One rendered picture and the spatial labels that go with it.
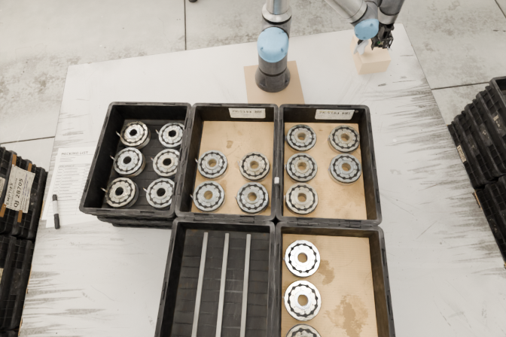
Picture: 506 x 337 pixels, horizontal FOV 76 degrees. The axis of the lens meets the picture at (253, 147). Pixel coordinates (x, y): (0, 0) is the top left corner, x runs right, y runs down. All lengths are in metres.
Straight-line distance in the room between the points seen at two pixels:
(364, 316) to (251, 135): 0.66
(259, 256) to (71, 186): 0.80
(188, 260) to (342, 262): 0.47
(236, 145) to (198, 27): 1.73
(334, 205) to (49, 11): 2.95
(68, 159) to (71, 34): 1.77
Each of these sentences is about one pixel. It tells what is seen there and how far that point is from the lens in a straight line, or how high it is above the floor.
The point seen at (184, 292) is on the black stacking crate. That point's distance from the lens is 1.06.
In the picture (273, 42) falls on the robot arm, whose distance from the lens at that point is 1.25.
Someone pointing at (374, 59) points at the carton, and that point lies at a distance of 1.48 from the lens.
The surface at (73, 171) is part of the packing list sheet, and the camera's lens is 1.48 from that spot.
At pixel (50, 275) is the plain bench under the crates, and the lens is 1.40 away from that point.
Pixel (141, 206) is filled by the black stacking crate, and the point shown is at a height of 0.83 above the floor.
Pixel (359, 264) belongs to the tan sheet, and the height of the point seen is 0.83.
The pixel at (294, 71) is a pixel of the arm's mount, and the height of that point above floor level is 0.73.
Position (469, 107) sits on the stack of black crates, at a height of 0.38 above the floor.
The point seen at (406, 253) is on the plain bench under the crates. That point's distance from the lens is 1.25.
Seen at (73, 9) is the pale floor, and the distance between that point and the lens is 3.34.
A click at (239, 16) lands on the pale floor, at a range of 2.78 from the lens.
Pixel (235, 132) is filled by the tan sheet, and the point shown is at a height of 0.83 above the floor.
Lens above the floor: 1.86
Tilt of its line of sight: 64 degrees down
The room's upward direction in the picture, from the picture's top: 8 degrees counter-clockwise
